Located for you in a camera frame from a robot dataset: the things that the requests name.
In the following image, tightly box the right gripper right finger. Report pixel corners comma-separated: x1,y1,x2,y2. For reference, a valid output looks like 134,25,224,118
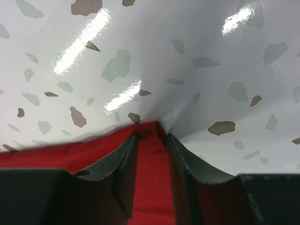
167,134,300,225

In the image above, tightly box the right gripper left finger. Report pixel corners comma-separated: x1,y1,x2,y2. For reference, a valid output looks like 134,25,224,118
0,134,138,225

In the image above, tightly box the red t shirt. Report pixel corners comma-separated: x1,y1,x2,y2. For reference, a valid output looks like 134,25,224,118
0,121,175,225

